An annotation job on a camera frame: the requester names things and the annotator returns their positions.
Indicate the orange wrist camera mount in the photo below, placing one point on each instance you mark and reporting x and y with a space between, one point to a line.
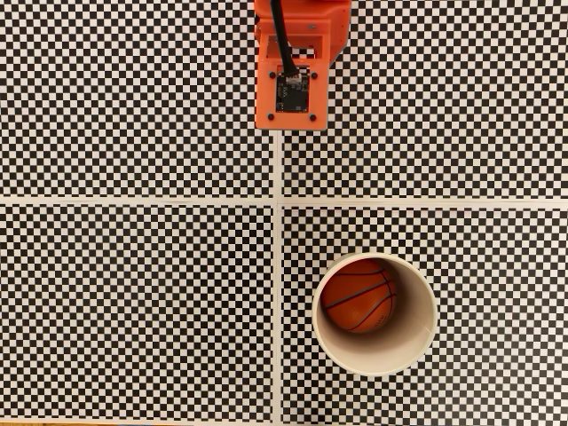
266 97

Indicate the cream paper cup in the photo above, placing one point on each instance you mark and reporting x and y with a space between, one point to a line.
390 350

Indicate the small orange basketball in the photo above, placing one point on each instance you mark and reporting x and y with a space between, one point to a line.
359 297

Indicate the checkerboard paper sheet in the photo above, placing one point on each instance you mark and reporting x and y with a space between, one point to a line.
488 288
444 89
133 310
111 89

